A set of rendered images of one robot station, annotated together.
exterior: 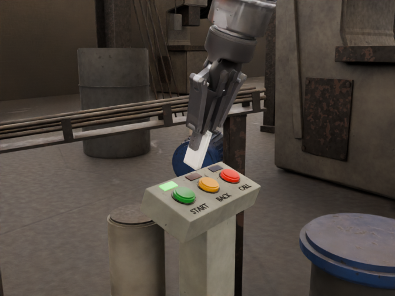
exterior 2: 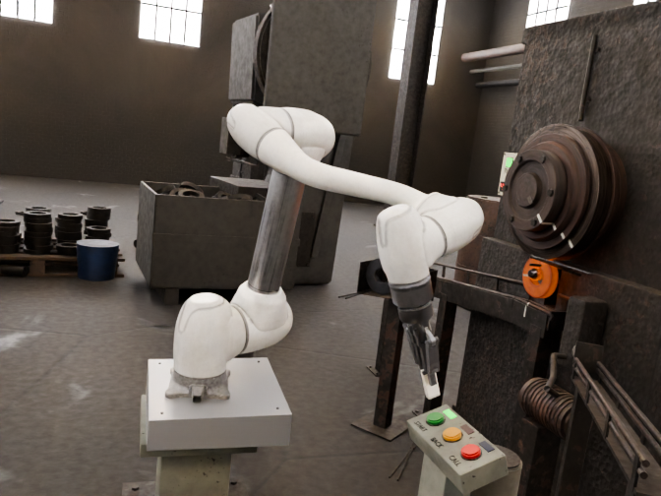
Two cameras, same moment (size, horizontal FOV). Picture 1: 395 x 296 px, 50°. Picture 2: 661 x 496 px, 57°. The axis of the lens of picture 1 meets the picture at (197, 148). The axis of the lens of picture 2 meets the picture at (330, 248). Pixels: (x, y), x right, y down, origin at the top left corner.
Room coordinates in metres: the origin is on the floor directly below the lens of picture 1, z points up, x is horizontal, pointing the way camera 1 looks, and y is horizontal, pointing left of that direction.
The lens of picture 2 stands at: (1.17, -1.25, 1.21)
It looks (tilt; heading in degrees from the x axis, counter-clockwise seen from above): 10 degrees down; 122
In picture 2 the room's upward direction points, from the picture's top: 7 degrees clockwise
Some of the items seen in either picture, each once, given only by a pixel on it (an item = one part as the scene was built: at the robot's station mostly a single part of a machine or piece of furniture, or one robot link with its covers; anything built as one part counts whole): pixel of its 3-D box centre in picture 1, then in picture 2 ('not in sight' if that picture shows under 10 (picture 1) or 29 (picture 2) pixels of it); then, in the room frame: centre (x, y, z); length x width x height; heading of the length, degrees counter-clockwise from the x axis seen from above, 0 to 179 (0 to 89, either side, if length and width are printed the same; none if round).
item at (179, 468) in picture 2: not in sight; (192, 474); (-0.02, 0.02, 0.16); 0.40 x 0.40 x 0.31; 50
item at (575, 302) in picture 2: not in sight; (582, 333); (0.88, 0.84, 0.68); 0.11 x 0.08 x 0.24; 53
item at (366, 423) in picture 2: not in sight; (388, 346); (0.09, 1.06, 0.36); 0.26 x 0.20 x 0.72; 178
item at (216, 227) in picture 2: not in sight; (214, 238); (-1.92, 2.10, 0.39); 1.03 x 0.83 x 0.79; 57
